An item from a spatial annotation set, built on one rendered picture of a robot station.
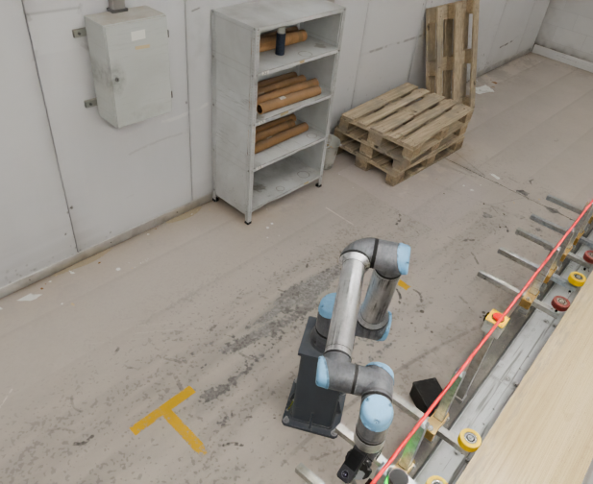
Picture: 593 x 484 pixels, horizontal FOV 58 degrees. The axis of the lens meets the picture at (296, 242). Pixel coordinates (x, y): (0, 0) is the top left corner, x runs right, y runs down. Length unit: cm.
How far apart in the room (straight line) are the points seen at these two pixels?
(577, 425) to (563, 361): 32
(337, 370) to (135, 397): 182
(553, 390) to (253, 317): 191
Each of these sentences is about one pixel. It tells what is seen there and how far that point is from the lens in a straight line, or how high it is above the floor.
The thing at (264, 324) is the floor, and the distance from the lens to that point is 356.
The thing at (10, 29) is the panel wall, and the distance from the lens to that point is 326.
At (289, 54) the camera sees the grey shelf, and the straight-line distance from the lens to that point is 408.
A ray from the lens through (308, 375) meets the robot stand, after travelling 279.
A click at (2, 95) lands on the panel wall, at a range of 334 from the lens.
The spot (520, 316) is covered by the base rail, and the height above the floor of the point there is 70.
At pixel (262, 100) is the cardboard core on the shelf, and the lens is 405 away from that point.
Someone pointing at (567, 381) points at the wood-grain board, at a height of 90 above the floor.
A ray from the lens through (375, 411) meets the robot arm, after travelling 157.
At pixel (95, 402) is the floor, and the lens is 328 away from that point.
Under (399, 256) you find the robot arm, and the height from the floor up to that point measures 140.
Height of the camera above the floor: 266
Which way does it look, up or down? 39 degrees down
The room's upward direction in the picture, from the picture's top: 7 degrees clockwise
